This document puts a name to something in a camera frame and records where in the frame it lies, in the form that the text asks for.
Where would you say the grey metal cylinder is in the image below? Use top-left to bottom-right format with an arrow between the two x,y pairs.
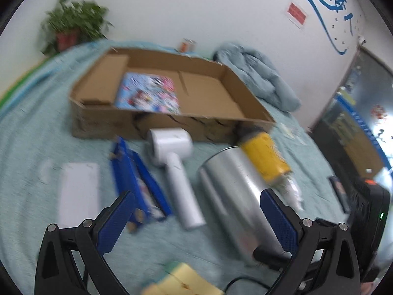
197,147 -> 292,266

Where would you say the blue stapler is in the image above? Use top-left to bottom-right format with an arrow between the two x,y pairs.
110,136 -> 174,234

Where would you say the teal bed blanket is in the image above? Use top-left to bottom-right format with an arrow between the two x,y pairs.
0,40 -> 369,295

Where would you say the pastel puzzle cube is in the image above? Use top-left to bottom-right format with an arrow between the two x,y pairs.
143,262 -> 225,295

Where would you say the dark glass door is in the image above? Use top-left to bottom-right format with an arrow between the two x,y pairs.
310,46 -> 393,188

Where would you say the colourful picture book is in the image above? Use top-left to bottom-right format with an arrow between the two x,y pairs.
115,72 -> 182,114

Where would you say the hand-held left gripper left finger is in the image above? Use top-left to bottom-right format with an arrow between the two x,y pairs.
34,191 -> 137,295

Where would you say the potted green plant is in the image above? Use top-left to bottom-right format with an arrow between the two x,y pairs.
41,0 -> 114,56

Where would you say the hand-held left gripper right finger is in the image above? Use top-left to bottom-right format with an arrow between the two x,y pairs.
252,188 -> 361,295

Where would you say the thin black cable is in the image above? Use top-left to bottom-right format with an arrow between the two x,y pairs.
224,277 -> 277,295

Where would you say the white rectangular box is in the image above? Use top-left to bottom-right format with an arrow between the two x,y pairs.
58,161 -> 101,229

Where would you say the orange cup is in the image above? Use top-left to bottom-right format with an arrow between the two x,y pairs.
180,38 -> 197,53

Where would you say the cardboard box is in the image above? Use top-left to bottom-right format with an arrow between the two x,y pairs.
68,47 -> 276,143

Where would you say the red wall sign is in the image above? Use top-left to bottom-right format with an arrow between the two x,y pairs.
284,1 -> 308,30

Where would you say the folded grey-blue quilt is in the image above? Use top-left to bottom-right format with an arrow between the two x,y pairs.
213,41 -> 302,113

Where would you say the yellow jar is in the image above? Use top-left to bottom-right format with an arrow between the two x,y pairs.
236,126 -> 292,183

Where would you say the white hair dryer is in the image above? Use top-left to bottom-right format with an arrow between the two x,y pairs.
146,127 -> 206,231

